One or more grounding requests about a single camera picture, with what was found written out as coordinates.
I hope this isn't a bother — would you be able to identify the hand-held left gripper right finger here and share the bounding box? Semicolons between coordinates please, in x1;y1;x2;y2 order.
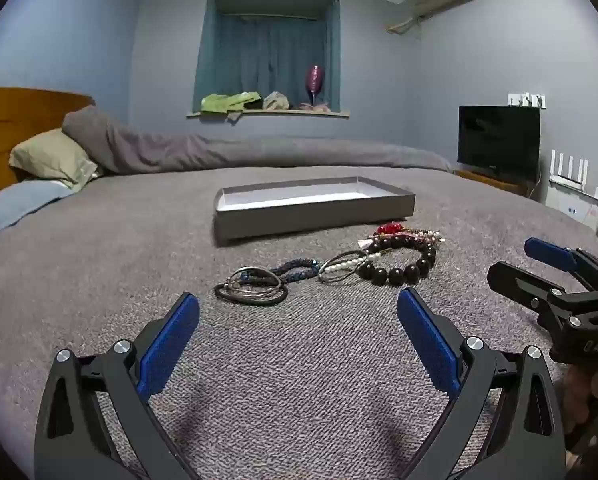
396;287;567;480

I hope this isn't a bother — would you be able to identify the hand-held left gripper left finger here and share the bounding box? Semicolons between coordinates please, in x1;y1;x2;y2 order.
34;291;202;480

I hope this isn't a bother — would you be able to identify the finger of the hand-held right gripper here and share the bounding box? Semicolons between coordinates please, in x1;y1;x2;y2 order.
524;237;598;292
487;260;598;334

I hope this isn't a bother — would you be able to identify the dark wooden bead bracelet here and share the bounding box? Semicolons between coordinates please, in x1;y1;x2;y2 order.
355;236;438;287

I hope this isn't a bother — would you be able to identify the black cord silver bangle bracelet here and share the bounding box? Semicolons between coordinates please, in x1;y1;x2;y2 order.
214;266;290;307

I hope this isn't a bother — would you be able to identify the white pearl bracelet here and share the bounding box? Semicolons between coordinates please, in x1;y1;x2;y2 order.
318;251;381;284

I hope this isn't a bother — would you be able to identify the pink cord red bead bracelet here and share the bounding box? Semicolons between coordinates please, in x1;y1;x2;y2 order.
361;222;446;249

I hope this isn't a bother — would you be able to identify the blue beaded bracelet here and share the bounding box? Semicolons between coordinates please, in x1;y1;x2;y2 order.
273;258;323;282

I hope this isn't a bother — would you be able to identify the grey cardboard box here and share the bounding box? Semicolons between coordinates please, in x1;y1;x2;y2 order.
213;176;416;247

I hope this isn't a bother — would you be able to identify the person's right hand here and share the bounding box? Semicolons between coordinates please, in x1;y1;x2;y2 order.
561;362;598;437

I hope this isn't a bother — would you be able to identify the white box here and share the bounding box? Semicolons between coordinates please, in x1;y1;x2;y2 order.
545;182;598;234

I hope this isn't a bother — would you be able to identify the white router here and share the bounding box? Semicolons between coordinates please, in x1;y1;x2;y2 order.
549;149;591;191

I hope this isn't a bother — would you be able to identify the wooden television stand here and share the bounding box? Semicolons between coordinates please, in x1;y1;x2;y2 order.
454;170;538;199

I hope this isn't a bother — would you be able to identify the black television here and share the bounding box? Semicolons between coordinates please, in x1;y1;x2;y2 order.
457;105;542;181

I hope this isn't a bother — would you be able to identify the grey bed cover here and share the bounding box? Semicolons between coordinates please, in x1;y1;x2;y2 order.
0;164;598;480

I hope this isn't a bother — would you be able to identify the grey folded duvet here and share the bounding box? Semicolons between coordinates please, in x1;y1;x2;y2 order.
62;106;454;176

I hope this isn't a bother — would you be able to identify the light blue pillow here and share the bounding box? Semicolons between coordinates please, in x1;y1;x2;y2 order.
0;180;76;247

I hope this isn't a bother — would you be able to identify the green pillow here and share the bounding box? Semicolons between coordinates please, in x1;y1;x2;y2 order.
9;128;103;192

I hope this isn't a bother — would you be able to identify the green cloth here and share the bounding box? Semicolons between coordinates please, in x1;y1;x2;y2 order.
200;91;262;115

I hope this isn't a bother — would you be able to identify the windowsill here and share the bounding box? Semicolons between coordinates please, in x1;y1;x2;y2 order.
186;109;351;121

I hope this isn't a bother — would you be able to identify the air conditioner pipe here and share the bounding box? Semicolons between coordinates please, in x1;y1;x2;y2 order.
386;14;423;37

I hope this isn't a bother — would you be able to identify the wooden headboard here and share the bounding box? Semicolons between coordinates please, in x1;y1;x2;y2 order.
0;87;96;203

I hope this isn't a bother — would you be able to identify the pink wine glass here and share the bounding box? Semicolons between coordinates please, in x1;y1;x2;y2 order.
306;64;324;106

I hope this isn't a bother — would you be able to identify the teal curtain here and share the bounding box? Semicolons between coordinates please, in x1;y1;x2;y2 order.
194;0;341;113

